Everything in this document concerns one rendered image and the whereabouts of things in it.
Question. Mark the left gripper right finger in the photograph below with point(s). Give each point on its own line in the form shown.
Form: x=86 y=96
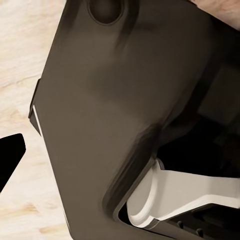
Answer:
x=232 y=149

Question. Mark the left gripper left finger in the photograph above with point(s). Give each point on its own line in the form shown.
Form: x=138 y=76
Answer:
x=12 y=149

